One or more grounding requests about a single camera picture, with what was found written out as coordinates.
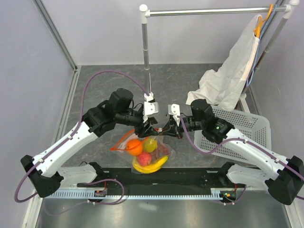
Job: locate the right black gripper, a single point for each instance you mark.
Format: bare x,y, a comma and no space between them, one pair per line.
174,129

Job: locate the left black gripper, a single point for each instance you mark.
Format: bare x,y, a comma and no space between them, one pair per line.
147,131

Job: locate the yellow lemon fruit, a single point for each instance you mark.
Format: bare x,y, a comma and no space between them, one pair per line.
150,145

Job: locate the orange fruit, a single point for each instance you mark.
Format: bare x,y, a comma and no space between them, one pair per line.
134,147

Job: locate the clear orange-zipper zip bag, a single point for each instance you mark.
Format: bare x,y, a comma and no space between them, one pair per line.
120,146

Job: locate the red apple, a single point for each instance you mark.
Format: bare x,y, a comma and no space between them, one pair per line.
144,158

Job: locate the yellow banana bunch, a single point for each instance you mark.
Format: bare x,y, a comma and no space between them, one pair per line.
151,168

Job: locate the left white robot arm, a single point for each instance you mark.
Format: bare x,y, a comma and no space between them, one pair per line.
45,170

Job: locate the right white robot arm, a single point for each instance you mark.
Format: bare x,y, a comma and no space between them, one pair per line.
281,177

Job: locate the white cloth garment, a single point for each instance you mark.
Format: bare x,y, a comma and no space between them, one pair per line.
224,87

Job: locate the orange clothes hanger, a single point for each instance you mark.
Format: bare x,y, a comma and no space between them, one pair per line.
261,21

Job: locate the blue clothes hanger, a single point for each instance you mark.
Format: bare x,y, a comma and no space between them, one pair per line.
263,30

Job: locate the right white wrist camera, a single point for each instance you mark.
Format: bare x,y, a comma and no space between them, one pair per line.
174,110

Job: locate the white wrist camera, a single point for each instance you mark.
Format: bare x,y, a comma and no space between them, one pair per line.
174,110
150,107

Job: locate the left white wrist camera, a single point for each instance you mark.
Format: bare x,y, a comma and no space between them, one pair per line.
150,107

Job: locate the white slotted cable duct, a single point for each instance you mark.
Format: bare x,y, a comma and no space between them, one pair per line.
94,195

